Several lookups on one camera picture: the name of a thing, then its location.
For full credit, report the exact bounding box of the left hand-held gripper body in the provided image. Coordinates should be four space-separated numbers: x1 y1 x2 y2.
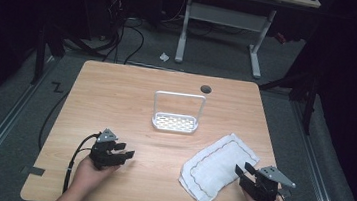
88 127 127 173

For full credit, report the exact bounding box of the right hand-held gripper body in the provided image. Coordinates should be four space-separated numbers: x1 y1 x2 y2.
237 163 298 201

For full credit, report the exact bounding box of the white cloth with stitched border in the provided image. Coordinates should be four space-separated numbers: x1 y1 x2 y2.
175 127 263 201

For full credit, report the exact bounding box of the person's left hand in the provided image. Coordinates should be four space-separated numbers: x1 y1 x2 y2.
70 154 122 201

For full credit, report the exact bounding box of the wooden table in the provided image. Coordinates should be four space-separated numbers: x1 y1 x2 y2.
18 53 304 201

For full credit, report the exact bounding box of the black tape strip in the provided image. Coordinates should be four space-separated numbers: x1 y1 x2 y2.
20 163 47 178

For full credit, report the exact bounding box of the black stand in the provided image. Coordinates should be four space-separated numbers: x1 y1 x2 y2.
29 21 70 88
255 67 321 136

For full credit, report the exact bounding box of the black table grommet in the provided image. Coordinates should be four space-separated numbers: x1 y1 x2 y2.
199 84 213 95

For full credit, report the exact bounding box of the white paper scrap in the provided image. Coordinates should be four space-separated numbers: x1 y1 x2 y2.
158 51 170 63

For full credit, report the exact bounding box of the white-legged background desk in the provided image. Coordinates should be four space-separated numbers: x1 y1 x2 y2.
173 0 323 85

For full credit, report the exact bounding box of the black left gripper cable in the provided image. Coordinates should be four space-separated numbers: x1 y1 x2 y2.
61 129 102 197

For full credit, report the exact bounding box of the white rack with handle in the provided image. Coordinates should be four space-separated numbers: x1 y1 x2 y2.
149 89 208 136

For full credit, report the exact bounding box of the black floor cable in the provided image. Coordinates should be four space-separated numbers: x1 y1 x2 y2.
37 88 70 154

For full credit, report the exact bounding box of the bundle of black cables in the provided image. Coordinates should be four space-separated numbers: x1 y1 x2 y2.
79 0 150 67

